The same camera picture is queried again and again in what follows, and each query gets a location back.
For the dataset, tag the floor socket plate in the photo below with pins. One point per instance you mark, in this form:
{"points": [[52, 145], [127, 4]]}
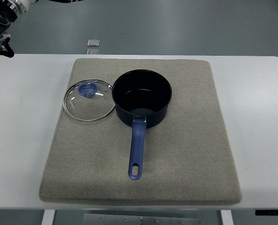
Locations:
{"points": [[93, 51], [93, 43]]}

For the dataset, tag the upper floor socket plate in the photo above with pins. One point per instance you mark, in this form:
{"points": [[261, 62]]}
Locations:
{"points": [[93, 43]]}

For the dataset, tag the white left table leg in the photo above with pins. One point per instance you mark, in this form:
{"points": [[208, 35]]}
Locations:
{"points": [[48, 217]]}

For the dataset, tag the glass lid blue knob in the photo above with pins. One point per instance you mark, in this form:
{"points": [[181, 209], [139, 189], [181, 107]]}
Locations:
{"points": [[89, 100]]}

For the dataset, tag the metal table crossbar plate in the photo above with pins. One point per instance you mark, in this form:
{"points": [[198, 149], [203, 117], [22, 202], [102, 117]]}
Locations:
{"points": [[103, 219]]}

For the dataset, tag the black table control panel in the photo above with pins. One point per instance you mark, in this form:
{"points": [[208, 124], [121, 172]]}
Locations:
{"points": [[266, 212]]}

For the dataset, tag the dark blue saucepan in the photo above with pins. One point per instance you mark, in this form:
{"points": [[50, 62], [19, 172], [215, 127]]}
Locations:
{"points": [[141, 97]]}

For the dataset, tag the lower floor socket plate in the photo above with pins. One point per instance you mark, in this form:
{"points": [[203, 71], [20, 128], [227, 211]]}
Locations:
{"points": [[93, 51]]}

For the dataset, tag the white right table leg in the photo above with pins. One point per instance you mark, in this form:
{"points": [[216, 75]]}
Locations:
{"points": [[226, 217]]}

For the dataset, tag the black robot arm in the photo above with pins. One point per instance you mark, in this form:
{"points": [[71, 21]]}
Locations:
{"points": [[9, 11]]}

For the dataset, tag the white table leg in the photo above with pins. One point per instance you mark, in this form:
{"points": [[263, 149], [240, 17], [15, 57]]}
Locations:
{"points": [[226, 217], [48, 217]]}

